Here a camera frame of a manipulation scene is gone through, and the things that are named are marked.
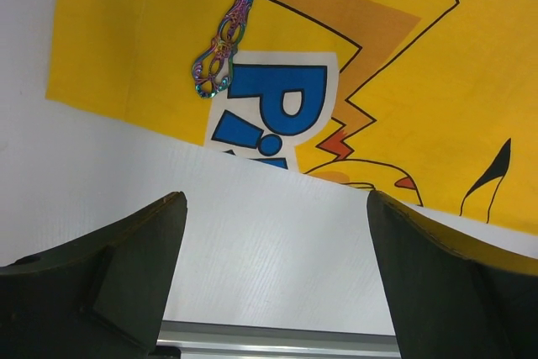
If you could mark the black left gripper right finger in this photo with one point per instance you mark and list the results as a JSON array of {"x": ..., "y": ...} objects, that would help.
[{"x": 451, "y": 295}]

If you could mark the iridescent rainbow fork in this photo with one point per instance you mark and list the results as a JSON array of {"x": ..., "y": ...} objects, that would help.
[{"x": 212, "y": 70}]

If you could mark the aluminium table frame rail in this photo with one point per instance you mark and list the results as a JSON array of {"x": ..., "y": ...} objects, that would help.
[{"x": 199, "y": 340}]

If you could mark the yellow Pikachu placemat cloth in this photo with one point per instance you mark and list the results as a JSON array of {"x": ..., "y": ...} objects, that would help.
[{"x": 433, "y": 102}]

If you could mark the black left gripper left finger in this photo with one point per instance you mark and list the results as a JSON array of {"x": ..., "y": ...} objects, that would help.
[{"x": 101, "y": 295}]

